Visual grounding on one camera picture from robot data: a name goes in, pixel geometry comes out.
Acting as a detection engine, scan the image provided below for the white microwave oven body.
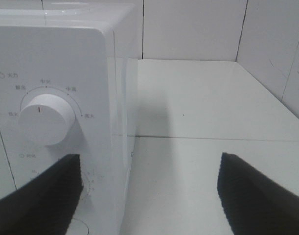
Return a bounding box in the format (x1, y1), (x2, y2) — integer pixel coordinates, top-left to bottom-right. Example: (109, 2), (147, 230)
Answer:
(0, 0), (138, 235)

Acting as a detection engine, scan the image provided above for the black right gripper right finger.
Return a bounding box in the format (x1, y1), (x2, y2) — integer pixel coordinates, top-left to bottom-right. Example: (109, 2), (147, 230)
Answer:
(217, 152), (299, 235)

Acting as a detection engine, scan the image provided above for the upper white power knob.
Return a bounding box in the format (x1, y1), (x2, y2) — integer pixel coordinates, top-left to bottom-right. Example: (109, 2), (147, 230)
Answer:
(18, 94), (75, 146)

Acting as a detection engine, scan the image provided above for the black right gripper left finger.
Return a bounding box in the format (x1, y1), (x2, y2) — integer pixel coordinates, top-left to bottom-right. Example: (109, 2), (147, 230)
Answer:
(0, 154), (83, 235)

